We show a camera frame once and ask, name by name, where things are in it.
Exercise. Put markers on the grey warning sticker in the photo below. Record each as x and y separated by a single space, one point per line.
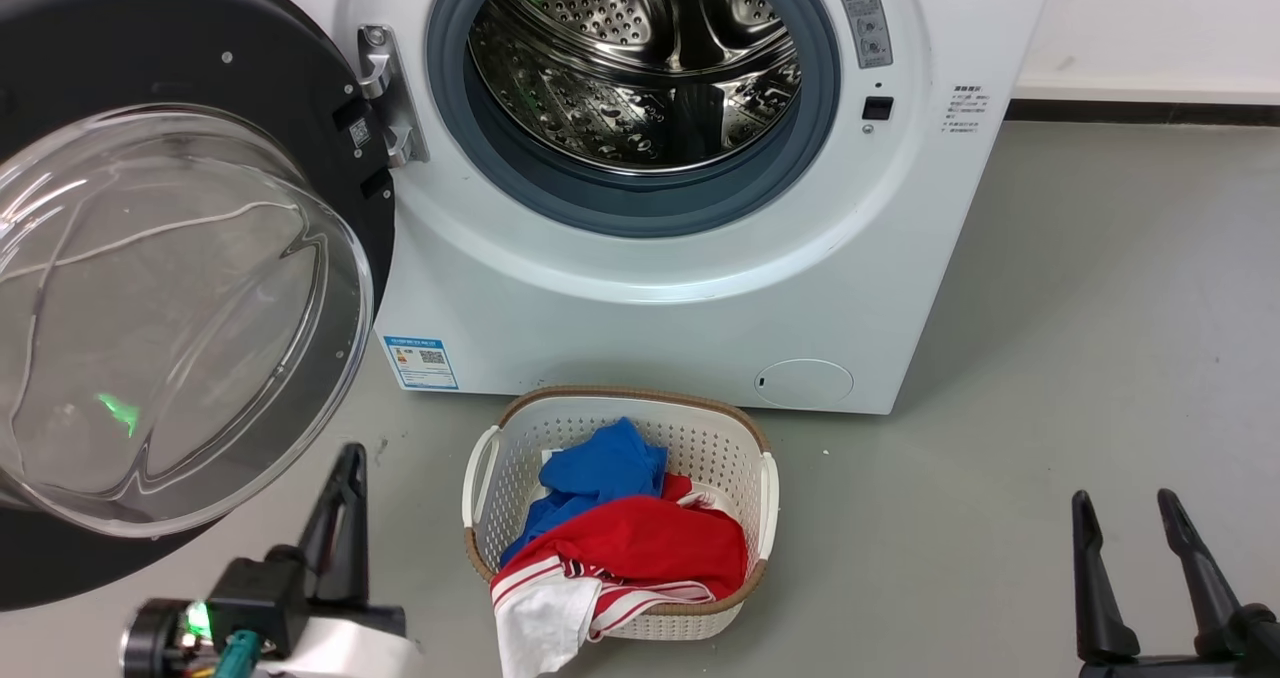
865 23

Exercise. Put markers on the blue energy label sticker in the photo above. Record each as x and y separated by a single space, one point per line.
420 362

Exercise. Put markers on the red white striped garment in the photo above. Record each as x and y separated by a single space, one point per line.
540 618

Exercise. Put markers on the dark round glass washer door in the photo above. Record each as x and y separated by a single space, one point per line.
150 28

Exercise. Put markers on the round white filter cover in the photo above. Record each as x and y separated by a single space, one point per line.
805 383

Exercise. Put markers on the stainless steel washer drum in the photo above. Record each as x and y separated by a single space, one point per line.
620 88

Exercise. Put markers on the blue garment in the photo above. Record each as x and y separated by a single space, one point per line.
600 463

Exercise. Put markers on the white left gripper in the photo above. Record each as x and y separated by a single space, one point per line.
350 643

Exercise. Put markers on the metal washer door hinge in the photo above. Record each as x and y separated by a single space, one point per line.
385 88

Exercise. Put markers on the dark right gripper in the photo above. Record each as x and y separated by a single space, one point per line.
1240 653

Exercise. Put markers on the white front-load washing machine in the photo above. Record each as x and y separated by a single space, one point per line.
650 328

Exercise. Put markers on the dark baseboard strip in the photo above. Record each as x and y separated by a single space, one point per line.
1150 111

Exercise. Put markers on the white perforated laundry basket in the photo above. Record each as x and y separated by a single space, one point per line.
720 448

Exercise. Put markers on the black door lock slot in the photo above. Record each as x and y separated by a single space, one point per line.
877 108

